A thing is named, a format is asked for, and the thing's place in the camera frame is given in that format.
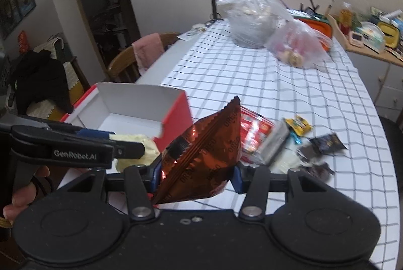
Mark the small clear bag of papers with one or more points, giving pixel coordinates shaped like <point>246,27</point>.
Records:
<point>195,32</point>

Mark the silver snack packet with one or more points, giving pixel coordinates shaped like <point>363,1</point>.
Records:
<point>275,140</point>

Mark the black jacket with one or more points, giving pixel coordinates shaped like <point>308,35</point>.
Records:
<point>41,81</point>

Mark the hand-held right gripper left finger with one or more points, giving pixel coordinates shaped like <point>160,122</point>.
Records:
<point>155,175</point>

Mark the clear bag with grey bowl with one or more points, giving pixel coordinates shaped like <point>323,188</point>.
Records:
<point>255,21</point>

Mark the red packet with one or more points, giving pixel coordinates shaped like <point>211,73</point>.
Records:
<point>22,43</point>

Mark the pale yellow snack packet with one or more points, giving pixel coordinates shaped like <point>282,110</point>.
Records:
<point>148,147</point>

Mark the clear bag with pink snacks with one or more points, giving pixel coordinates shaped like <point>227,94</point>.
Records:
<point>296,46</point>

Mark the tissue box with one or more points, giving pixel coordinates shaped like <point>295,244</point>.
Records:
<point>373,36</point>

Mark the wooden chair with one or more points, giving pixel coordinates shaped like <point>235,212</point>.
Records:
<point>121,63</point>

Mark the red and white cardboard box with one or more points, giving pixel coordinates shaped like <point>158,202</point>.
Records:
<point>126,109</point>

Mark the red snack pack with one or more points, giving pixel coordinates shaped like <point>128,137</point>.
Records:
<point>253,131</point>

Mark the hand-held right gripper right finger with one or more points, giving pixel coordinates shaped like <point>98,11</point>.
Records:
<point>237,178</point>

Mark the grey cabinet with wooden top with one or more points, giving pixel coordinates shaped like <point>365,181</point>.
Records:
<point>387,77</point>

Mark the orange drink bottle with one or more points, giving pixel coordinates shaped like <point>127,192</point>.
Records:
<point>345,18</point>

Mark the dark snack packet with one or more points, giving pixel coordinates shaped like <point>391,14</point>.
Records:
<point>327,144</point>
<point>319,169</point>

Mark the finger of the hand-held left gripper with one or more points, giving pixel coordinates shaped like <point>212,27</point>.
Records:
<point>129,151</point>
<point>94,134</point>

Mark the yellow and black snack packet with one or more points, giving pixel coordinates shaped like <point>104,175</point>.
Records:
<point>299,125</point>

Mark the person's left hand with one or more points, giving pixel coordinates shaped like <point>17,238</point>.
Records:
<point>22,197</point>

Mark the yellow holder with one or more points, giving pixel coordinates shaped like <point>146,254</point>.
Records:
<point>388,33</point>

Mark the black paint brush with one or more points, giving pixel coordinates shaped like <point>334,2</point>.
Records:
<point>310,0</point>

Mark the orange pouch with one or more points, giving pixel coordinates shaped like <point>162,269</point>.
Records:
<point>318,24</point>

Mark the pink towel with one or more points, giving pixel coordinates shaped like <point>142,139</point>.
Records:
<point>148,51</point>

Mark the blue candy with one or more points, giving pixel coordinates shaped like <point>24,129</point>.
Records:
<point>295,137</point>

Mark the white kitchen timer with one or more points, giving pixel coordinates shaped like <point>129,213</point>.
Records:
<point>356,37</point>

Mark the chair with black clothing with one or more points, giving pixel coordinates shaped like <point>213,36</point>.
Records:
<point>71,77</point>

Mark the white checked tablecloth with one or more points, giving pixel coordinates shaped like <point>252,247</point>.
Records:
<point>226,74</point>

